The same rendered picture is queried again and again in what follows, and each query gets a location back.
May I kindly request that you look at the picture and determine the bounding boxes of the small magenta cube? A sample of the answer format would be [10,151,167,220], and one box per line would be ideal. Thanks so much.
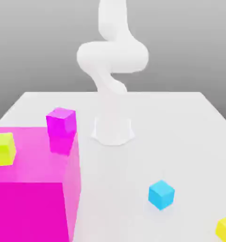
[45,107,77,156]

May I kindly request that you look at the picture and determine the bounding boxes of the small blue cube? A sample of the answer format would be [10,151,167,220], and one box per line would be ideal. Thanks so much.
[148,180,176,211]

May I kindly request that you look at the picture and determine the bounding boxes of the small lime cube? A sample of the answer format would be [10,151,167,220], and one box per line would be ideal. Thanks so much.
[0,132,17,167]

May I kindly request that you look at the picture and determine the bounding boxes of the large pink box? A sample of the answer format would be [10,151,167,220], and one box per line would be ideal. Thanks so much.
[0,126,82,242]

